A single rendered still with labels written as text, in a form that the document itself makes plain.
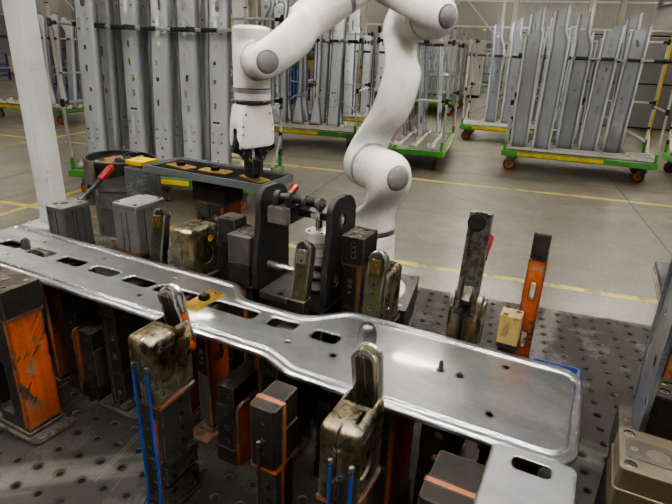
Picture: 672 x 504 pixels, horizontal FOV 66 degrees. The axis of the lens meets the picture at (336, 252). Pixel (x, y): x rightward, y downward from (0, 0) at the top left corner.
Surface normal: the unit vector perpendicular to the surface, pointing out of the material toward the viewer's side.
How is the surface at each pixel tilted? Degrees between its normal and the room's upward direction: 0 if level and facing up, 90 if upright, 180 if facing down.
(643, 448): 0
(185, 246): 90
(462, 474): 0
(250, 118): 89
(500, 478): 0
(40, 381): 90
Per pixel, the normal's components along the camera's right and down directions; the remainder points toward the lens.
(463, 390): 0.04, -0.93
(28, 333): 0.89, 0.19
